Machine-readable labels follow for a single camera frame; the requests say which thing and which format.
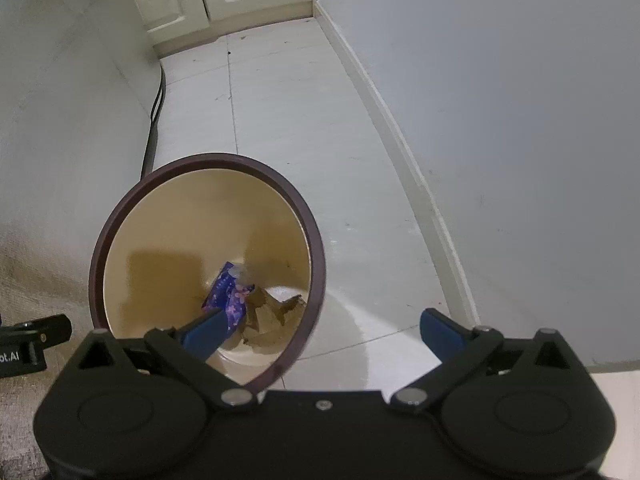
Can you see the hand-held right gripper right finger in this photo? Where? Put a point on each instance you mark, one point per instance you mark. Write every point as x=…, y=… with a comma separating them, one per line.
x=440, y=331

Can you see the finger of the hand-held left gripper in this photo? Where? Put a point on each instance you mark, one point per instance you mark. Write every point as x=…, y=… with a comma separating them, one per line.
x=35, y=331

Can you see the brown rimmed trash bin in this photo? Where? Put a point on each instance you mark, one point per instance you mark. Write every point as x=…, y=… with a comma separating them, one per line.
x=165, y=220

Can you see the torn brown paper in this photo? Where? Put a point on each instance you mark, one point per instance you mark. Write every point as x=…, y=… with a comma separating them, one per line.
x=270, y=320

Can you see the blue floral wrapper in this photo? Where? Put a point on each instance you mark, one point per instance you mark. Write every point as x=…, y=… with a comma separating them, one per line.
x=230, y=295

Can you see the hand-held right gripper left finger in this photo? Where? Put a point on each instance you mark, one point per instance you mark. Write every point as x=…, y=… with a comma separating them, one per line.
x=205, y=334

